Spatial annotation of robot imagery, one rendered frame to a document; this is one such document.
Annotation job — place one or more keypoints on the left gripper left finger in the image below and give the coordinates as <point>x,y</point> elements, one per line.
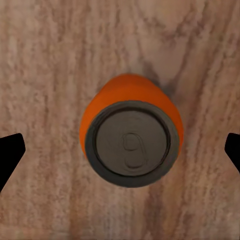
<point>12,149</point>

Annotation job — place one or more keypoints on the can of soda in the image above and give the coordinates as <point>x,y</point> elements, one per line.
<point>131,133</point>

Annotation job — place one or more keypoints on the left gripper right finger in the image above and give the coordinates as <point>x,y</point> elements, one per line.
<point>232,148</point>

